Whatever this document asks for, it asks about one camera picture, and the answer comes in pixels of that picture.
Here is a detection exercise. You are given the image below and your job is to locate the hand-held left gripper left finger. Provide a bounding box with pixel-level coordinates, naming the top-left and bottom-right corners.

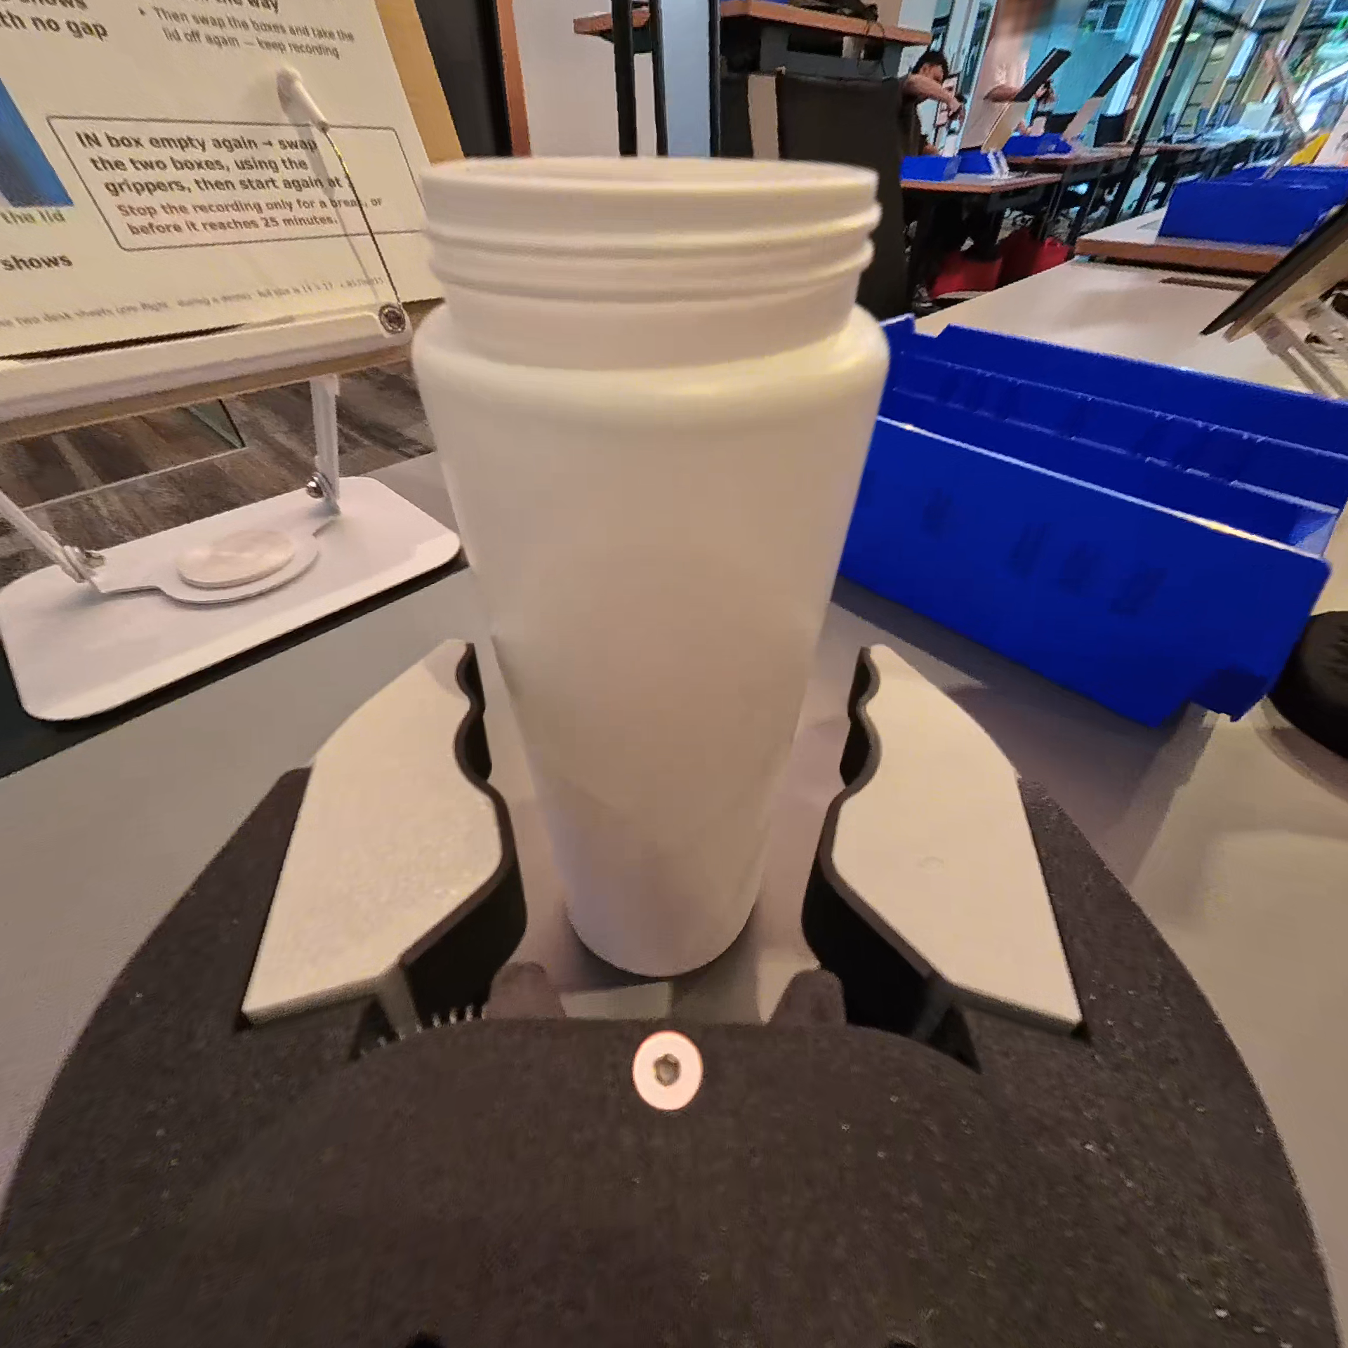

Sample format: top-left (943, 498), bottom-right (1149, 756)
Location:
top-left (240, 643), bottom-right (528, 1042)

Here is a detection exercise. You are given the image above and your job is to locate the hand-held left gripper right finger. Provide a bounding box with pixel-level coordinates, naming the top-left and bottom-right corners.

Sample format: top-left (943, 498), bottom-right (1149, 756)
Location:
top-left (802, 646), bottom-right (1086, 1045)

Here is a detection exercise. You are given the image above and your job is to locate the blue plastic bin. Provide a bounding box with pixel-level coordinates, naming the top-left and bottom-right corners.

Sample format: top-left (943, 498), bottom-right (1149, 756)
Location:
top-left (1158, 169), bottom-right (1348, 249)
top-left (836, 315), bottom-right (1348, 729)
top-left (900, 148), bottom-right (1017, 187)

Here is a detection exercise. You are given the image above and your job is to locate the white bottle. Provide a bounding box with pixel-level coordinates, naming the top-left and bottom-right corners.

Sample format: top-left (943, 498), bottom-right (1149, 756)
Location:
top-left (412, 158), bottom-right (890, 980)

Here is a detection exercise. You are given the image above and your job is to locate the black wrist rest pad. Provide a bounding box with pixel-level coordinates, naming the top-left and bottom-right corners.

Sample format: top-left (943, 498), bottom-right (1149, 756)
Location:
top-left (1269, 612), bottom-right (1348, 755)

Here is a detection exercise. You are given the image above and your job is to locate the dark tilted stand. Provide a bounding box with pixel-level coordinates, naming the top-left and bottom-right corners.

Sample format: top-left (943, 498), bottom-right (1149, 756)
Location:
top-left (1202, 206), bottom-right (1348, 397)

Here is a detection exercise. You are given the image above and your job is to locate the wooden desk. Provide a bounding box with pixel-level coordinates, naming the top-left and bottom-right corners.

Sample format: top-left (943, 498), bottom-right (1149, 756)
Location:
top-left (572, 0), bottom-right (932, 49)
top-left (900, 171), bottom-right (1062, 291)

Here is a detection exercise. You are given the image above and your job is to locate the black desk panel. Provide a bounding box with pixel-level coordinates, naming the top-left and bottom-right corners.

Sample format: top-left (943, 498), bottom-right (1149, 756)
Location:
top-left (727, 74), bottom-right (911, 318)

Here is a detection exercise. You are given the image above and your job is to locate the instruction sheet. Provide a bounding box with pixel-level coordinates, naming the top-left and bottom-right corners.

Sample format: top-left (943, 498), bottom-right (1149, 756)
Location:
top-left (0, 0), bottom-right (444, 360)

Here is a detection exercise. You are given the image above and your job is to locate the black table frame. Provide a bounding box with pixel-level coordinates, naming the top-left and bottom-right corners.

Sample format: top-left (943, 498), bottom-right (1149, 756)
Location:
top-left (611, 0), bottom-right (728, 159)

